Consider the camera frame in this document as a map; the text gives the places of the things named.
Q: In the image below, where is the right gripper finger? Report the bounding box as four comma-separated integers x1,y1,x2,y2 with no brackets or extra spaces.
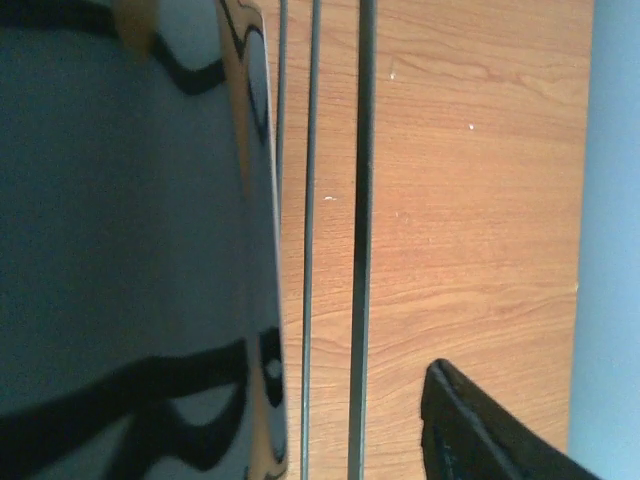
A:
421,359,596,480

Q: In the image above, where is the black rimmed striped plate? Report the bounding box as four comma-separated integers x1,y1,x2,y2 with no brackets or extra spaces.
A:
1,1,288,479

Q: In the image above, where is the dark wire dish rack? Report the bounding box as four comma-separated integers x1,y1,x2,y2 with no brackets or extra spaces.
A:
283,1,377,479

